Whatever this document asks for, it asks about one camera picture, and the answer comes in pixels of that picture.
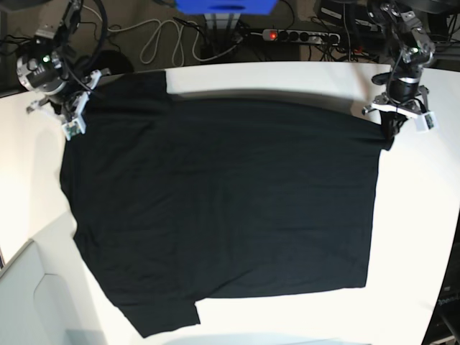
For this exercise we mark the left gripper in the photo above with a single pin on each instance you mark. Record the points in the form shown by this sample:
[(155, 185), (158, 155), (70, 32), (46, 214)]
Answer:
[(403, 99)]

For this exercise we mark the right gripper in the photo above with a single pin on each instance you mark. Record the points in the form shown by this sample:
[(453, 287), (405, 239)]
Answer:
[(68, 101)]

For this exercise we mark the black T-shirt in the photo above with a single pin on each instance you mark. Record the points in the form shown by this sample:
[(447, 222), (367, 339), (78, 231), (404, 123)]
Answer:
[(178, 201)]

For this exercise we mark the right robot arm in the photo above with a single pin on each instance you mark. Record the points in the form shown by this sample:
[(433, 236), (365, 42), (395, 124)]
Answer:
[(45, 67)]

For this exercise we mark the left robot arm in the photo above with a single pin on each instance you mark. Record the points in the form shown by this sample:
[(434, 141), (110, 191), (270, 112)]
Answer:
[(411, 50)]

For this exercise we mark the black equipment box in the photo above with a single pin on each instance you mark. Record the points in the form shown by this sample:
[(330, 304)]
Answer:
[(334, 12)]

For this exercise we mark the black power strip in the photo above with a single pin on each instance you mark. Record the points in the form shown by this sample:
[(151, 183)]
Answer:
[(299, 37)]

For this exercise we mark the blue box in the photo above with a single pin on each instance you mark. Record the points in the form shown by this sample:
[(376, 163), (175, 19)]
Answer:
[(194, 7)]

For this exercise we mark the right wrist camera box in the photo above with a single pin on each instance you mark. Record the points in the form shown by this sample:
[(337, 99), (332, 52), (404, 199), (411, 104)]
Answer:
[(73, 128)]

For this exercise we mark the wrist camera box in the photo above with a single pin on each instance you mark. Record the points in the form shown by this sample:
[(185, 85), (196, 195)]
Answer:
[(426, 122), (73, 128)]

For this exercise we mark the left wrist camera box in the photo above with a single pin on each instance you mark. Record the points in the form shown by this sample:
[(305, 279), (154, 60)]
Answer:
[(426, 122)]

